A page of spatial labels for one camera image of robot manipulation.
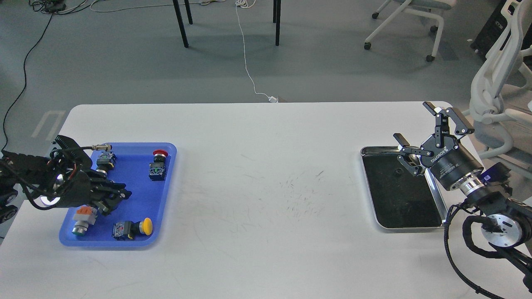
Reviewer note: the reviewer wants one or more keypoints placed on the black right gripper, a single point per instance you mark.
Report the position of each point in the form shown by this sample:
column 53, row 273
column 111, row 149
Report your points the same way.
column 449, row 163

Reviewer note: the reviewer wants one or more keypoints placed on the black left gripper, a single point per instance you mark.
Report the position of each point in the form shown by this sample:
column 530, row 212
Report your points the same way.
column 85, row 188

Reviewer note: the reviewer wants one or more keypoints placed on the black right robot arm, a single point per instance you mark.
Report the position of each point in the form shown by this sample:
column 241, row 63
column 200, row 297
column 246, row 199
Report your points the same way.
column 496, row 223

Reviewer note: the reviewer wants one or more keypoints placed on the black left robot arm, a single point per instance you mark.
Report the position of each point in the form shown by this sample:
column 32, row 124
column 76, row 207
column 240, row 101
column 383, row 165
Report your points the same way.
column 29, row 170

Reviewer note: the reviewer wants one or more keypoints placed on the red emergency stop button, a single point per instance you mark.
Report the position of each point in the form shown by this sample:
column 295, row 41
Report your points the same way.
column 158, row 169

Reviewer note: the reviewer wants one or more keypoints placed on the silver metal tray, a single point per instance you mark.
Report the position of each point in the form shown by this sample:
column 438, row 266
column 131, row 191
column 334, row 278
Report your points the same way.
column 406, row 203

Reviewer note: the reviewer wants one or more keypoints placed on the white office chair right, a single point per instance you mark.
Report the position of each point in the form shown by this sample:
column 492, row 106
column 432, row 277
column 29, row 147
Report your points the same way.
column 500, row 101

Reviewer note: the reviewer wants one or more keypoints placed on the green push button switch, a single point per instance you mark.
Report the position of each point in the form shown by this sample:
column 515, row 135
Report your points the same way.
column 84, row 217

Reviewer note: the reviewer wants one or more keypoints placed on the yellow push button switch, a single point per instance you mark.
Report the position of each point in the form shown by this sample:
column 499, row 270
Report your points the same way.
column 128, row 230

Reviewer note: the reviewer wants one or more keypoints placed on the black selector switch part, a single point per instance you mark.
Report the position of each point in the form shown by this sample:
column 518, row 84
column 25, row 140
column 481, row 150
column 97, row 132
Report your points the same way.
column 106, row 162

